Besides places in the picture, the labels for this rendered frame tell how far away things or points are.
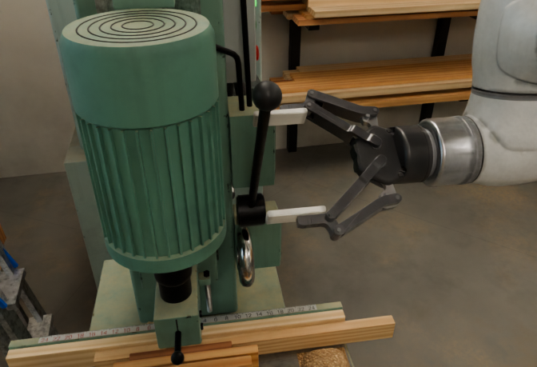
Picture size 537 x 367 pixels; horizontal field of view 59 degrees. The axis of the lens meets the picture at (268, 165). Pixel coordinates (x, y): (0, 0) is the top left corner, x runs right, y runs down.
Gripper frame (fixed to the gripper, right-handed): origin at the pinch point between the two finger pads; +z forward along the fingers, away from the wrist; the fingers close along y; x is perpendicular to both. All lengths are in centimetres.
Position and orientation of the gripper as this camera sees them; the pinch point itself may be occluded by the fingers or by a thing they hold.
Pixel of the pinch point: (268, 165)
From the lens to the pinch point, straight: 59.1
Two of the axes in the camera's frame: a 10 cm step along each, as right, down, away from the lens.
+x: 0.8, -4.3, -9.0
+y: -1.3, -9.0, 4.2
